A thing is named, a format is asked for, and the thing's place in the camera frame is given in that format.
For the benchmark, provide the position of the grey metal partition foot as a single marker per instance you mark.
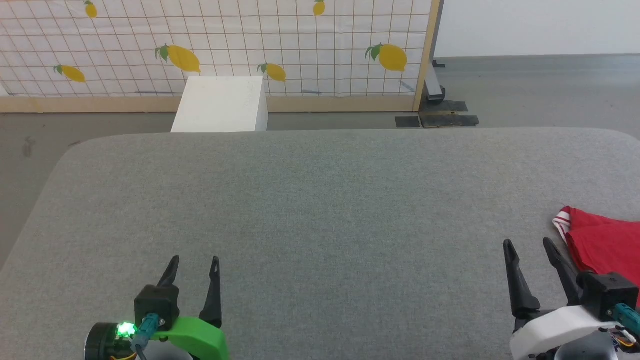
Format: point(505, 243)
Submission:
point(434, 87)

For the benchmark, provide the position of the small black floor patch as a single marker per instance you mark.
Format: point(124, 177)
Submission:
point(407, 121)

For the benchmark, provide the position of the white box pedestal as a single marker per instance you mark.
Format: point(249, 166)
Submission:
point(220, 105)

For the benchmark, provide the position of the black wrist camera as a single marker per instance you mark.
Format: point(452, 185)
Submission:
point(157, 302)
point(607, 290)

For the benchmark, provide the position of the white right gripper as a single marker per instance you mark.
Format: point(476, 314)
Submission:
point(555, 332)

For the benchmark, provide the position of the red white basketball jersey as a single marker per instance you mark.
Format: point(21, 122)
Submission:
point(605, 245)

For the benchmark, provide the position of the lemon print partition screen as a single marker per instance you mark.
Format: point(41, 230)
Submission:
point(300, 35)

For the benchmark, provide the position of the large black floor plate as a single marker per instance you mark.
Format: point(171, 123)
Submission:
point(447, 117)

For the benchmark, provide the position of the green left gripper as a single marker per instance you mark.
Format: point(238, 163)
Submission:
point(200, 337)

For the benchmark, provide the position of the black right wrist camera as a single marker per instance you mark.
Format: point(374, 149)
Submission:
point(607, 290)

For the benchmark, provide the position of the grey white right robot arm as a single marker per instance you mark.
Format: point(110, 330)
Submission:
point(595, 347)

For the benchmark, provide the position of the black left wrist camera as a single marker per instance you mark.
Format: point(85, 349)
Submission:
point(157, 302)

